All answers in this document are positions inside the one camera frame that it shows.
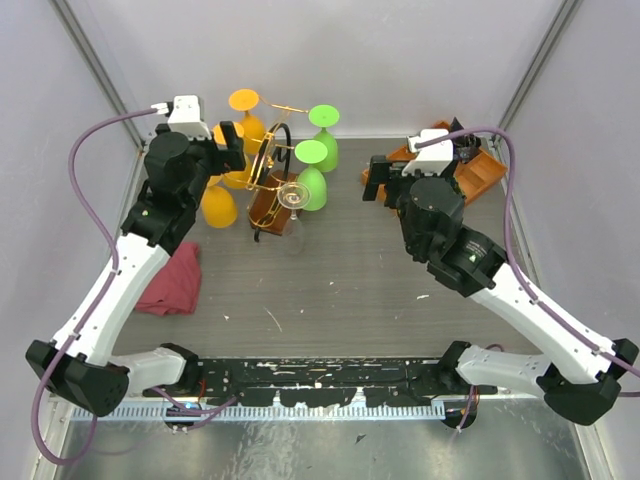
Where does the wooden compartment tray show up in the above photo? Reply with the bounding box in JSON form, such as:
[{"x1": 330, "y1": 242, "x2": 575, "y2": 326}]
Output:
[{"x1": 386, "y1": 117, "x2": 507, "y2": 206}]

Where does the grey cable duct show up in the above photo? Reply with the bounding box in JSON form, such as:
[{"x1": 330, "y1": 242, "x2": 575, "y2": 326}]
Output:
[{"x1": 100, "y1": 400, "x2": 446, "y2": 423}]

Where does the orange goblet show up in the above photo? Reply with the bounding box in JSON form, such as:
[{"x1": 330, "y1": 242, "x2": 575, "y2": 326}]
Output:
[
  {"x1": 212, "y1": 125, "x2": 252, "y2": 189},
  {"x1": 200, "y1": 176, "x2": 238, "y2": 229},
  {"x1": 228, "y1": 88, "x2": 266, "y2": 156}
]

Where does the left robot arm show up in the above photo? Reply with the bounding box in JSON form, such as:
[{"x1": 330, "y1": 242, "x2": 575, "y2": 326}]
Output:
[{"x1": 26, "y1": 121, "x2": 246, "y2": 417}]

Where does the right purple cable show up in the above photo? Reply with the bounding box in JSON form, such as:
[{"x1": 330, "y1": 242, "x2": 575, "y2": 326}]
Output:
[{"x1": 417, "y1": 125, "x2": 640, "y2": 431}]

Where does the green goblet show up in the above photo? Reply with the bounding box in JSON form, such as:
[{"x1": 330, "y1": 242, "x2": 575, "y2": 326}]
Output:
[
  {"x1": 308, "y1": 104, "x2": 340, "y2": 172},
  {"x1": 294, "y1": 140, "x2": 328, "y2": 211}
]

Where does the gold wine glass rack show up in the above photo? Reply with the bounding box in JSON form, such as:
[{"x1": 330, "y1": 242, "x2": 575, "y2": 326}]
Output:
[{"x1": 245, "y1": 97, "x2": 307, "y2": 243}]

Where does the green goblet front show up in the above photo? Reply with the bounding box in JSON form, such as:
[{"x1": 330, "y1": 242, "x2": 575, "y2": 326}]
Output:
[{"x1": 294, "y1": 140, "x2": 328, "y2": 211}]

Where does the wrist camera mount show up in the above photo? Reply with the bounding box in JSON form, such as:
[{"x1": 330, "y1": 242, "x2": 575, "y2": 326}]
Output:
[
  {"x1": 402, "y1": 128, "x2": 454, "y2": 176},
  {"x1": 151, "y1": 95, "x2": 212, "y2": 141}
]

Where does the red cloth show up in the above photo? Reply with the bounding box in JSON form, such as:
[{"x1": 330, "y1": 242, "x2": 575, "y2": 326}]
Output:
[{"x1": 134, "y1": 242, "x2": 202, "y2": 316}]

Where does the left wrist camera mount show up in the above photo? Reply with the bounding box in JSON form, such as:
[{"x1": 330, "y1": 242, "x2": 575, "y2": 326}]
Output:
[{"x1": 151, "y1": 95, "x2": 212, "y2": 141}]

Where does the clear wine glass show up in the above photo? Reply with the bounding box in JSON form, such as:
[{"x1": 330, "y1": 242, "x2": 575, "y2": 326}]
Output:
[{"x1": 277, "y1": 182, "x2": 311, "y2": 255}]

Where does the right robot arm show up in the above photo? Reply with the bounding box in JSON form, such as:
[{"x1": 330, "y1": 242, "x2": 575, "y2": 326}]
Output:
[{"x1": 363, "y1": 156, "x2": 639, "y2": 426}]

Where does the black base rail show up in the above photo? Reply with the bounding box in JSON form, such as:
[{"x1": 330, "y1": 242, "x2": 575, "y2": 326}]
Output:
[{"x1": 163, "y1": 357, "x2": 497, "y2": 408}]

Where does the purple cable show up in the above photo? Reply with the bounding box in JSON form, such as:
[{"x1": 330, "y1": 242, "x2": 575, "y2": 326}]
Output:
[
  {"x1": 32, "y1": 103, "x2": 239, "y2": 466},
  {"x1": 417, "y1": 125, "x2": 640, "y2": 431}
]

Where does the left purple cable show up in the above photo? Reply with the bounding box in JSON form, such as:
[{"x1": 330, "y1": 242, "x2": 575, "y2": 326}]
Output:
[{"x1": 32, "y1": 103, "x2": 239, "y2": 466}]

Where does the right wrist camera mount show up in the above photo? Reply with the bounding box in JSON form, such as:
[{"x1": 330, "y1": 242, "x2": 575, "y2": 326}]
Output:
[{"x1": 402, "y1": 128, "x2": 454, "y2": 176}]

